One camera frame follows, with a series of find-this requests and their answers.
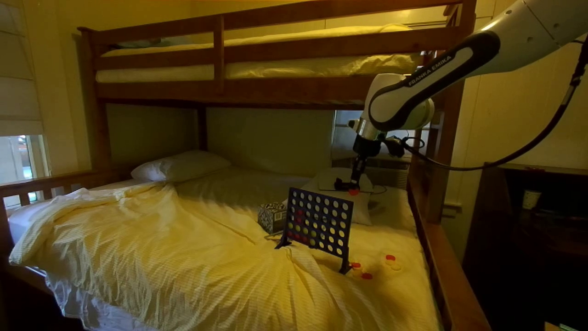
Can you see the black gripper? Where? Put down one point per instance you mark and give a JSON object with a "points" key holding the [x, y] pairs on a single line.
{"points": [[360, 159]]}

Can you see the red game disc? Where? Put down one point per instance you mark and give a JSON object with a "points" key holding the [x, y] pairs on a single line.
{"points": [[355, 266], [353, 191], [366, 277], [390, 259]]}

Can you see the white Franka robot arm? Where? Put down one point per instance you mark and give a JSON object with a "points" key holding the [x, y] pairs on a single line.
{"points": [[520, 31]]}

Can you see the white bed pillow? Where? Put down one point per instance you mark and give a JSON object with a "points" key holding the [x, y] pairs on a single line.
{"points": [[322, 181], [176, 167]]}

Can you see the window with wooden sill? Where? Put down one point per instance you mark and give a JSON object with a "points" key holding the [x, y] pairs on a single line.
{"points": [[340, 126]]}

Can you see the patterned puzzle cube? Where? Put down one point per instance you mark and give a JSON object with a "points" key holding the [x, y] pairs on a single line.
{"points": [[268, 218]]}

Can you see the yellow game disc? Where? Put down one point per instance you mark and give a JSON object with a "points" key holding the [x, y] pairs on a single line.
{"points": [[395, 264]]}

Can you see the white sheeted bed mattress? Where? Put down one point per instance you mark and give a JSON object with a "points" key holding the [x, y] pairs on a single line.
{"points": [[244, 187]]}

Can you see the bunk mattress with yellow sheet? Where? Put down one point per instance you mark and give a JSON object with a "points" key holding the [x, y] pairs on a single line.
{"points": [[305, 67]]}

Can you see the dark wooden dresser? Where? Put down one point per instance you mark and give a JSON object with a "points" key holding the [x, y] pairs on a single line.
{"points": [[507, 259]]}

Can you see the white cup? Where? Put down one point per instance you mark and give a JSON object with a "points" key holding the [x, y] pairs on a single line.
{"points": [[529, 200]]}

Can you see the yellow bed blanket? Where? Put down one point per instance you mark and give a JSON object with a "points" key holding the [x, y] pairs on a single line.
{"points": [[153, 259]]}

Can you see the window beside bed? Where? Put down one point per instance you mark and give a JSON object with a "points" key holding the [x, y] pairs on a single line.
{"points": [[18, 159]]}

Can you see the white roller window blind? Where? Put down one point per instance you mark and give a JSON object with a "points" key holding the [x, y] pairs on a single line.
{"points": [[18, 80]]}

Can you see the wooden bunk bed frame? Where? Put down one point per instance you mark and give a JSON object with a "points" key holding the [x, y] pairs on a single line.
{"points": [[244, 93]]}

